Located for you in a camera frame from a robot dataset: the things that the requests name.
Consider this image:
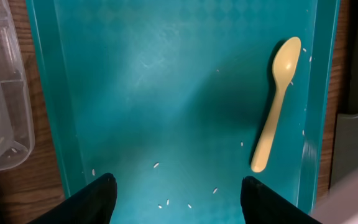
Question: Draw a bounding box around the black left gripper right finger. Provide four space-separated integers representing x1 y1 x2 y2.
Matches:
240 176 321 224

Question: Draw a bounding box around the yellow plastic spoon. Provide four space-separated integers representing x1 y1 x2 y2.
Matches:
250 37 301 173

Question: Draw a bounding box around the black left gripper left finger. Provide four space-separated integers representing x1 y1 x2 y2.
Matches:
31 173 117 224

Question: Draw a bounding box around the teal plastic tray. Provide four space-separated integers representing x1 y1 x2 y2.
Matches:
27 0 340 223

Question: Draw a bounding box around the clear plastic bin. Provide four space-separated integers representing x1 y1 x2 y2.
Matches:
0 0 35 171

